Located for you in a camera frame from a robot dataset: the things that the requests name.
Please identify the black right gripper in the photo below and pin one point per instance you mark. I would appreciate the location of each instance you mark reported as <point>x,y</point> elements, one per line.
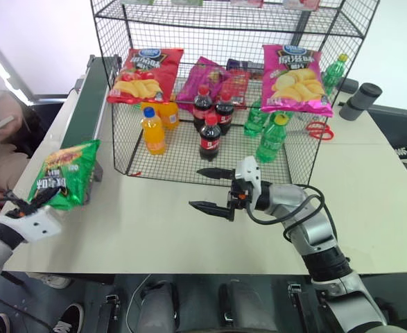
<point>241,197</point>

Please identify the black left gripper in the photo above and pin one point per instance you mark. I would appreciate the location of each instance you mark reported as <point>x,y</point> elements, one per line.
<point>24,208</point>

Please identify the green chip bag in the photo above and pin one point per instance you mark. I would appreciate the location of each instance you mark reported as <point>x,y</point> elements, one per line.
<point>68,166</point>

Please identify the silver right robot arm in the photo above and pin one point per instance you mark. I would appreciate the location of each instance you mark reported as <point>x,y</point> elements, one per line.
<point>314,236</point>

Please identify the green conveyor belt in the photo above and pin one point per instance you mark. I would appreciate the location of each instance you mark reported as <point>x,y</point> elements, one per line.
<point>89,100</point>

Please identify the person's hand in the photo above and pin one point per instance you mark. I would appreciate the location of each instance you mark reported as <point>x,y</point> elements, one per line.
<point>7,130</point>

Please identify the cola bottle red cap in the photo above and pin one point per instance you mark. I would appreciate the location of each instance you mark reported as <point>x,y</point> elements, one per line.
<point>209,138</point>
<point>224,116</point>
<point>202,107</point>

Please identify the black chair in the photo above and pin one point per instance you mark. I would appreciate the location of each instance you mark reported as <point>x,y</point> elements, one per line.
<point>40,121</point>

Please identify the green soda bottle yellow cap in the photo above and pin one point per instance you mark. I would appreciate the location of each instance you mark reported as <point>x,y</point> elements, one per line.
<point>272,140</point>
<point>333,74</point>

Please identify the orange soda bottle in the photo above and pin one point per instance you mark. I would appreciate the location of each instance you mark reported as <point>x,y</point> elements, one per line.
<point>153,133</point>
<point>170,116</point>

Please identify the white sneaker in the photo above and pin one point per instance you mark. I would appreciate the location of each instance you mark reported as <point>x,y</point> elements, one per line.
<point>52,280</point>

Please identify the small red snack bag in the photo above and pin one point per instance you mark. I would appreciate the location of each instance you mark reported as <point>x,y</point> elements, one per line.
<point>238,86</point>

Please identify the magenta snack bag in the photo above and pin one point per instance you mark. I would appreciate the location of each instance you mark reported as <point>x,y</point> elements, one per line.
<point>198,78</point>

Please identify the dark rounded shape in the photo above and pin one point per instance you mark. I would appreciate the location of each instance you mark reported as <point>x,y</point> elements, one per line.
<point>156,305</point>

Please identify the dark purple snack packet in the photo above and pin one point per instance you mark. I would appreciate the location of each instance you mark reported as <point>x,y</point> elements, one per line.
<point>239,64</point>

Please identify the red chip bag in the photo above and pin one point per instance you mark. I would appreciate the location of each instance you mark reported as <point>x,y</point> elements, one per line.
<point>144,74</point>

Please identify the pink chip bag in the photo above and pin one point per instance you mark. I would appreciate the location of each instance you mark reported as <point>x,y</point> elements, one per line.
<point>295,81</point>

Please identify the grey cylinder black cap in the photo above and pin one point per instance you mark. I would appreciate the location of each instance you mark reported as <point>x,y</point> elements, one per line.
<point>361,100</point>

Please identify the pink white package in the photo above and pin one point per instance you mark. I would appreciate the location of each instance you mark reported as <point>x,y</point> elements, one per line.
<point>302,3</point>

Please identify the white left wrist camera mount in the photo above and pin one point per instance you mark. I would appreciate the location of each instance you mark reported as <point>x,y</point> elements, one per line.
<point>33,223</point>

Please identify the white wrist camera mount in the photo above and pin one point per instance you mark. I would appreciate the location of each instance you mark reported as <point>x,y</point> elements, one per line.
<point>33,223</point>
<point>250,173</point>

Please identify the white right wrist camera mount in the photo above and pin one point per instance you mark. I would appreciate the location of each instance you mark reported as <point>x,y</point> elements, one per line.
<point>250,173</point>

